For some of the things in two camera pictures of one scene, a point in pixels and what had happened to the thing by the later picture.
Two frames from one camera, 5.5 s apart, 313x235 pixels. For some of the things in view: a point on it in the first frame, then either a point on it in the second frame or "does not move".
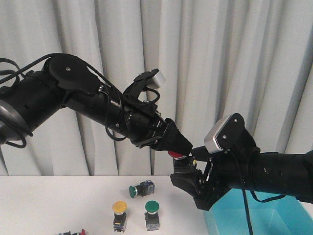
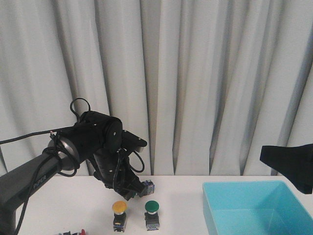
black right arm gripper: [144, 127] → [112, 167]
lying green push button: [145, 188] does not move
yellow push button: [119, 207] does not move
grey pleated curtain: [251, 58] does not move
